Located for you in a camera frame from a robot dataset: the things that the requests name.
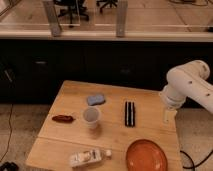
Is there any black object floor corner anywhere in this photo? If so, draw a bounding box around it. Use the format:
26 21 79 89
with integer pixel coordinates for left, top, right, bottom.
0 162 19 171

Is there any black office chair right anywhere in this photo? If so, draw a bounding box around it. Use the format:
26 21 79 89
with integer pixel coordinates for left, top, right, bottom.
96 0 118 13

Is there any left metal post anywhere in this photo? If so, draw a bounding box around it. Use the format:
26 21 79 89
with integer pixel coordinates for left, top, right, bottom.
43 0 61 37

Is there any metal post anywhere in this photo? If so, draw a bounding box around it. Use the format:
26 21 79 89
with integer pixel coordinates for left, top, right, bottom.
116 0 128 37
43 0 61 37

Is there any clear plastic bottle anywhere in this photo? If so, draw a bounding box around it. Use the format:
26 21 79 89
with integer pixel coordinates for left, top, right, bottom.
69 149 112 168

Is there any black office chair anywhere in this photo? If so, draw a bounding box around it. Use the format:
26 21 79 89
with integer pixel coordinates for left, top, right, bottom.
53 0 89 24
96 0 118 13

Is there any black office chair left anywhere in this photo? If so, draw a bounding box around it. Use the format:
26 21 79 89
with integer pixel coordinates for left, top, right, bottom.
53 0 89 24

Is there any white paper cup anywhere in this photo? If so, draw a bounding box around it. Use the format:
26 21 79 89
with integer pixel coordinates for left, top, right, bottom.
82 107 101 129

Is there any black floor cable left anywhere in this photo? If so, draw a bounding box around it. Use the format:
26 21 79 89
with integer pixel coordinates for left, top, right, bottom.
0 103 15 163

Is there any black floor cable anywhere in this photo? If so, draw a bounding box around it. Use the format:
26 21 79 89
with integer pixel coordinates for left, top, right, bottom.
179 148 213 170
0 103 15 163

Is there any right metal post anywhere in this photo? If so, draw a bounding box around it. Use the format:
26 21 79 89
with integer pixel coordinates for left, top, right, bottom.
116 0 128 37

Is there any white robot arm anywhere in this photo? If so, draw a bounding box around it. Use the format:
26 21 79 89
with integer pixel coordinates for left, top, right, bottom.
159 60 213 123

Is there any black floor cable right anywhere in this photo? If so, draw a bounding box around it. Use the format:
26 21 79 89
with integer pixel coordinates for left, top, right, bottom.
179 148 213 170

